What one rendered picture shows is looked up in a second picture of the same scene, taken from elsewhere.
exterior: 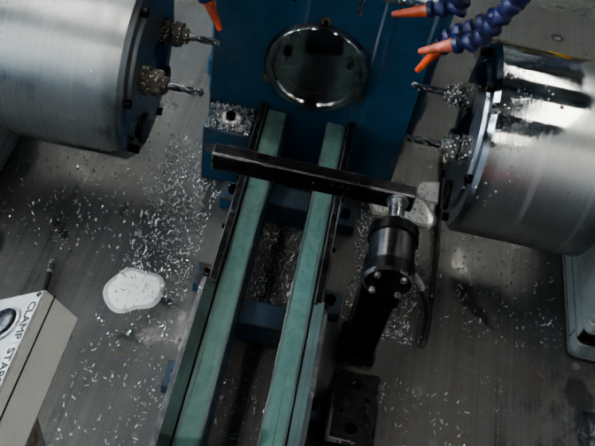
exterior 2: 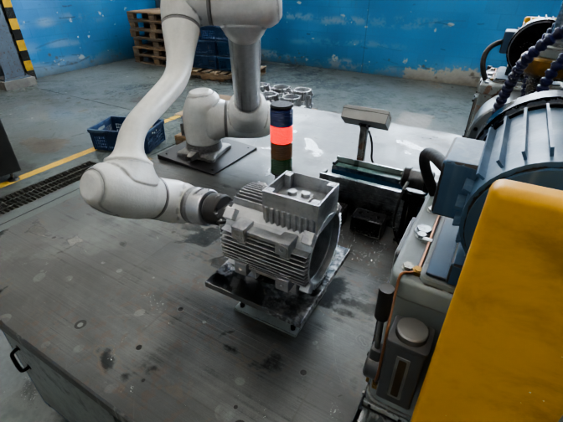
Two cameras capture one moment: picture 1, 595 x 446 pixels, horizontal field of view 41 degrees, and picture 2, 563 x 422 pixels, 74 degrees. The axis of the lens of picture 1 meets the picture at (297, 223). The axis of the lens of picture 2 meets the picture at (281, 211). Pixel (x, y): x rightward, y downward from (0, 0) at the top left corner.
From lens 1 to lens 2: 1.32 m
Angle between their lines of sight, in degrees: 81
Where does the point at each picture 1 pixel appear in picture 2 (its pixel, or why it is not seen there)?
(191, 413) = (365, 169)
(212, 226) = not seen: hidden behind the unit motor
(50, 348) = (374, 117)
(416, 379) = (387, 254)
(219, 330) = (396, 177)
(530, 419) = (362, 285)
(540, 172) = not seen: hidden behind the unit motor
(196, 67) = not seen: outside the picture
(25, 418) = (354, 115)
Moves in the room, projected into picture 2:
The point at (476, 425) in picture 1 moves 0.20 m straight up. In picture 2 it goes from (361, 265) to (370, 205)
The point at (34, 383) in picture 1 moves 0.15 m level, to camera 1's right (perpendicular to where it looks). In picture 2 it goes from (364, 115) to (348, 128)
